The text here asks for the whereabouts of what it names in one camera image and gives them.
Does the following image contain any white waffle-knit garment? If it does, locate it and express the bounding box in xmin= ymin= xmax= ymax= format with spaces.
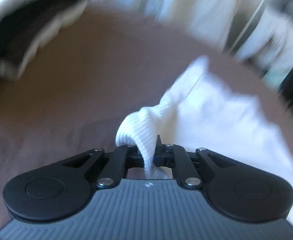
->
xmin=116 ymin=56 xmax=293 ymax=225

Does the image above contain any white hanging bedspread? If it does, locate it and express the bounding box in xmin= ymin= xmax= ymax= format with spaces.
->
xmin=93 ymin=0 xmax=240 ymax=51

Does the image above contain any white quilted jacket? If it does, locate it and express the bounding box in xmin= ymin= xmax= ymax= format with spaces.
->
xmin=235 ymin=6 xmax=293 ymax=72

